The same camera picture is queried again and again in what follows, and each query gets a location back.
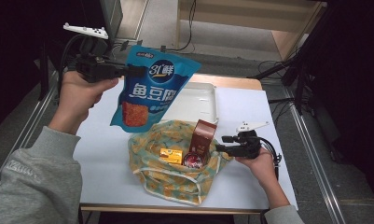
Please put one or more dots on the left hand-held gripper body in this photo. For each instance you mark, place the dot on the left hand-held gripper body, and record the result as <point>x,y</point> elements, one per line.
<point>94,68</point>

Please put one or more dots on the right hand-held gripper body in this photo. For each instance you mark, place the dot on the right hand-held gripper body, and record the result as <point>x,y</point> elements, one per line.
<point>248,144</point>

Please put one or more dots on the brown carton box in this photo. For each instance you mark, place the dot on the brown carton box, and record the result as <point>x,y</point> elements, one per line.
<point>203,137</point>

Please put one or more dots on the blue snack pouch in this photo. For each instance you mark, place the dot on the blue snack pouch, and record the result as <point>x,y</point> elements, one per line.
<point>153,90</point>

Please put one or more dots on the white plastic tray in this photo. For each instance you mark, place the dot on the white plastic tray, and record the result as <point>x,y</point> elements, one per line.
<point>197,102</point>

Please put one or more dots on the yellow drink carton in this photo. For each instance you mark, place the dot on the yellow drink carton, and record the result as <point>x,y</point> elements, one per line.
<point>171,156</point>

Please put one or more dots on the lemon print cloth bag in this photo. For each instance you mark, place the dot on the lemon print cloth bag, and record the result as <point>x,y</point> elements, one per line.
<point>172,183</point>

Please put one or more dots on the person's right hand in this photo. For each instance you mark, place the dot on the person's right hand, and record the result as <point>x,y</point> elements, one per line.
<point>264,168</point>

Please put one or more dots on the person's left hand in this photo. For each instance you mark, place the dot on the person's left hand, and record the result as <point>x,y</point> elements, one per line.
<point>74,99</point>

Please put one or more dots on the dark grey cabinet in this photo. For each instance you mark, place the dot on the dark grey cabinet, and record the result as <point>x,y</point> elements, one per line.
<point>111,15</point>

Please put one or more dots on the black metal stand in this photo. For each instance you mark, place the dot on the black metal stand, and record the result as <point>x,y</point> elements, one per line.
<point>299,62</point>

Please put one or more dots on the light wooden shelf unit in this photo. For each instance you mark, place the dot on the light wooden shelf unit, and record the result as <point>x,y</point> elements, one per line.
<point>237,15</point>

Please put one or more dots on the metal floor rail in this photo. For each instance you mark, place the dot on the metal floor rail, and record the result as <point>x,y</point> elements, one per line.
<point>16,146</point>
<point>315,161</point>

